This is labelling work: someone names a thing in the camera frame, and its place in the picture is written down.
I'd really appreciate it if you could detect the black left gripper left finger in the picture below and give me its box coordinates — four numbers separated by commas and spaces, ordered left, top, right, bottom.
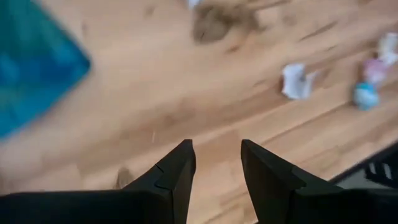
0, 139, 197, 224

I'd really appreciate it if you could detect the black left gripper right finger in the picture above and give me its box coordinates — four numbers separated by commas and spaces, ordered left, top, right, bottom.
240, 139, 398, 224

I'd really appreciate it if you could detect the white printed paper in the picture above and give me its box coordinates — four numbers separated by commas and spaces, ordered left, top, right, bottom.
280, 63, 318, 101

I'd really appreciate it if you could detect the blue wrapper ball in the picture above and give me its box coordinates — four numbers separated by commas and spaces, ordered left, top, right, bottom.
353, 82, 381, 111

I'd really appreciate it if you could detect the pink wrapper ball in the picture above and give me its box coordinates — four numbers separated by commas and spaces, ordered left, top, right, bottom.
362, 57, 389, 86

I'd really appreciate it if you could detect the large brown paper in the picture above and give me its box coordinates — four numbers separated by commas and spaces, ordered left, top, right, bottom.
191, 0, 265, 45

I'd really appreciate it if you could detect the white tissue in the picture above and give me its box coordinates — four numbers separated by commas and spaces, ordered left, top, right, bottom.
377, 32, 398, 66

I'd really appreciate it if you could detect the blue plastic trash bag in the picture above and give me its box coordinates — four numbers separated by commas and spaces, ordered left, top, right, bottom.
0, 0, 92, 141

